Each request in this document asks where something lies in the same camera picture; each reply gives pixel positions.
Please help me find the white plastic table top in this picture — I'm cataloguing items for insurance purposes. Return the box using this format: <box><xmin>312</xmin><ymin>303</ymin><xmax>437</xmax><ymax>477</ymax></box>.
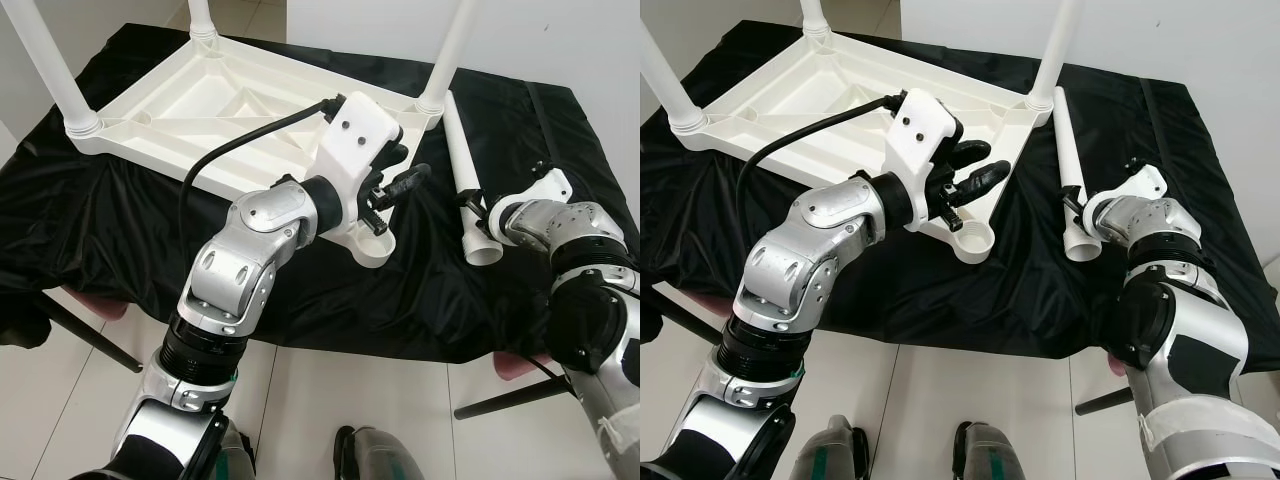
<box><xmin>670</xmin><ymin>28</ymin><xmax>1056</xmax><ymax>263</ymax></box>
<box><xmin>65</xmin><ymin>32</ymin><xmax>446</xmax><ymax>269</ymax></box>

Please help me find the black table cloth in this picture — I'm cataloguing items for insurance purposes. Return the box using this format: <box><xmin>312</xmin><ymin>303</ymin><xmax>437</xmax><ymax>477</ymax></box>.
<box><xmin>0</xmin><ymin>22</ymin><xmax>641</xmax><ymax>366</ymax></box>
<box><xmin>640</xmin><ymin>20</ymin><xmax>1280</xmax><ymax>361</ymax></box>

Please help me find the black metal table leg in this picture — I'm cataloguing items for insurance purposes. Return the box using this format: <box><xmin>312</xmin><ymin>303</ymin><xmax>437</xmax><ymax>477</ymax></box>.
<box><xmin>655</xmin><ymin>290</ymin><xmax>736</xmax><ymax>346</ymax></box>
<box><xmin>1075</xmin><ymin>385</ymin><xmax>1136</xmax><ymax>416</ymax></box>
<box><xmin>453</xmin><ymin>375</ymin><xmax>571</xmax><ymax>421</ymax></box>
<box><xmin>40</xmin><ymin>290</ymin><xmax>146</xmax><ymax>373</ymax></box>

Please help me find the grey robot right leg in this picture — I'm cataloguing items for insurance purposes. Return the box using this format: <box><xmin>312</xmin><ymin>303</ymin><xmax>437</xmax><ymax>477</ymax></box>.
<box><xmin>950</xmin><ymin>422</ymin><xmax>1031</xmax><ymax>480</ymax></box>
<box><xmin>335</xmin><ymin>427</ymin><xmax>421</xmax><ymax>480</ymax></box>

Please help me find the grey robot leg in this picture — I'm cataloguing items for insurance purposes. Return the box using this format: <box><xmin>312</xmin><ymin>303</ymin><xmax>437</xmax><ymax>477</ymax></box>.
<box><xmin>795</xmin><ymin>418</ymin><xmax>866</xmax><ymax>480</ymax></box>
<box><xmin>215</xmin><ymin>420</ymin><xmax>256</xmax><ymax>480</ymax></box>
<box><xmin>335</xmin><ymin>427</ymin><xmax>421</xmax><ymax>480</ymax></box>
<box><xmin>950</xmin><ymin>422</ymin><xmax>1031</xmax><ymax>480</ymax></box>

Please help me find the grey robot left leg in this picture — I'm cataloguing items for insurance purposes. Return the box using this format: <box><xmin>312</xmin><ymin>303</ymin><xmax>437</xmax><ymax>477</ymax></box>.
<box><xmin>795</xmin><ymin>418</ymin><xmax>866</xmax><ymax>480</ymax></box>
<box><xmin>215</xmin><ymin>420</ymin><xmax>256</xmax><ymax>480</ymax></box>

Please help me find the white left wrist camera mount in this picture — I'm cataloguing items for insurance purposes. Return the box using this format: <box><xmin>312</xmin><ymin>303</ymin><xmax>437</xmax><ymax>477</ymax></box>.
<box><xmin>318</xmin><ymin>93</ymin><xmax>403</xmax><ymax>216</ymax></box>
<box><xmin>885</xmin><ymin>88</ymin><xmax>963</xmax><ymax>231</ymax></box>

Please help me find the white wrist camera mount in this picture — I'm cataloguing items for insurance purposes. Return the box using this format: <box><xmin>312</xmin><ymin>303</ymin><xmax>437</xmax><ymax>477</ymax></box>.
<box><xmin>488</xmin><ymin>168</ymin><xmax>574</xmax><ymax>226</ymax></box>
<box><xmin>318</xmin><ymin>93</ymin><xmax>403</xmax><ymax>216</ymax></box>
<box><xmin>885</xmin><ymin>88</ymin><xmax>963</xmax><ymax>231</ymax></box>
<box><xmin>1088</xmin><ymin>163</ymin><xmax>1169</xmax><ymax>216</ymax></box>

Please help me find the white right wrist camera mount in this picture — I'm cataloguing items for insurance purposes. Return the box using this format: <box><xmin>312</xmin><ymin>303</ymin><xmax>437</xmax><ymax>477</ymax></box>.
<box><xmin>488</xmin><ymin>168</ymin><xmax>574</xmax><ymax>226</ymax></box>
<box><xmin>1088</xmin><ymin>163</ymin><xmax>1169</xmax><ymax>216</ymax></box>

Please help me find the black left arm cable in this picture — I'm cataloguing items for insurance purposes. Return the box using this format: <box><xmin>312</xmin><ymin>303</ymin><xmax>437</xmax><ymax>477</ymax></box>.
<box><xmin>735</xmin><ymin>93</ymin><xmax>906</xmax><ymax>211</ymax></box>
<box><xmin>178</xmin><ymin>97</ymin><xmax>346</xmax><ymax>226</ymax></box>

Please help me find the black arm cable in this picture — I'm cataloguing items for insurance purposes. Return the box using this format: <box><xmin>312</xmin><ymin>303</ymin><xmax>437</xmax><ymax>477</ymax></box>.
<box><xmin>515</xmin><ymin>350</ymin><xmax>566</xmax><ymax>381</ymax></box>
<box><xmin>735</xmin><ymin>93</ymin><xmax>906</xmax><ymax>211</ymax></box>
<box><xmin>178</xmin><ymin>97</ymin><xmax>346</xmax><ymax>226</ymax></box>

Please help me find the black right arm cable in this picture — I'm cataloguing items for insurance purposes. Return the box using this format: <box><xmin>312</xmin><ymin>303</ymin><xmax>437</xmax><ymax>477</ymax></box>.
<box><xmin>515</xmin><ymin>350</ymin><xmax>566</xmax><ymax>381</ymax></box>

